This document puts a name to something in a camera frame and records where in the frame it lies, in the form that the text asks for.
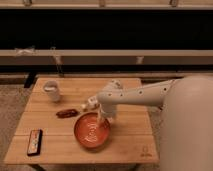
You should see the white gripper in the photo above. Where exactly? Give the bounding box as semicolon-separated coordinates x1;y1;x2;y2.
97;104;117;127

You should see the orange ceramic bowl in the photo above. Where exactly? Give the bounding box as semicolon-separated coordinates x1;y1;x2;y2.
74;112;110;149

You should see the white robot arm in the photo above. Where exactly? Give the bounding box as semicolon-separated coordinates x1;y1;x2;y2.
97;75;213;171

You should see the white plastic bottle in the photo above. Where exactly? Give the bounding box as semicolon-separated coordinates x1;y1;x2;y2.
81;96;99;111

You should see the brown snack bar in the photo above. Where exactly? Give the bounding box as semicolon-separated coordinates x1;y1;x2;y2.
56;109;78;118

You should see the wooden folding table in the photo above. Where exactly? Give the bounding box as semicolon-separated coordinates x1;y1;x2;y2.
4;78;158;171

